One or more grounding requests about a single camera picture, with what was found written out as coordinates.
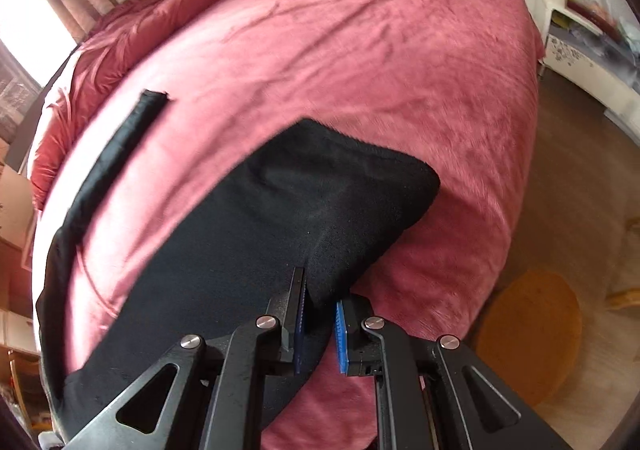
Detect red crumpled duvet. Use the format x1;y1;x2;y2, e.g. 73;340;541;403
27;0;221;210

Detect white side cabinet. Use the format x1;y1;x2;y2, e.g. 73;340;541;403
527;0;639;141

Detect pink bed blanket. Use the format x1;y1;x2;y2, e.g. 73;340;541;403
32;0;542;449

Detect black pants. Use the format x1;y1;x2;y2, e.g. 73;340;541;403
37;92;440;437

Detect round orange stool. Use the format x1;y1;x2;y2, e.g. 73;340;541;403
472;270;582;407

